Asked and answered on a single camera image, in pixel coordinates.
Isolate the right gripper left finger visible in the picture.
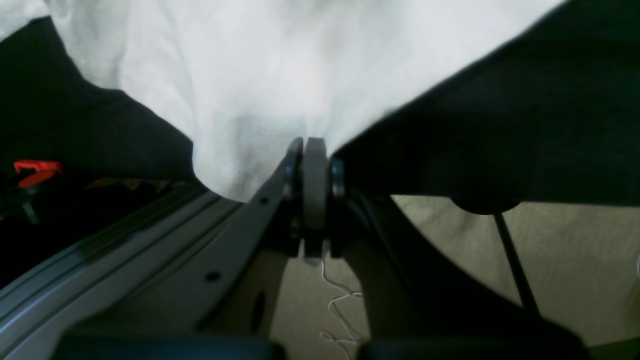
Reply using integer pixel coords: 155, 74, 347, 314
1, 137, 304, 360

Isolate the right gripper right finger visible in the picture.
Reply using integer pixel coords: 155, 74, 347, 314
302, 137, 590, 360

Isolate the white T-shirt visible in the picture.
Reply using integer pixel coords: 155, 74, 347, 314
0, 0, 562, 201

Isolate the orange black right clamp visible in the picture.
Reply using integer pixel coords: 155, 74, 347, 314
13, 159, 64, 189

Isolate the black table cloth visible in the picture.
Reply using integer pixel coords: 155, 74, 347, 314
1, 0, 639, 207

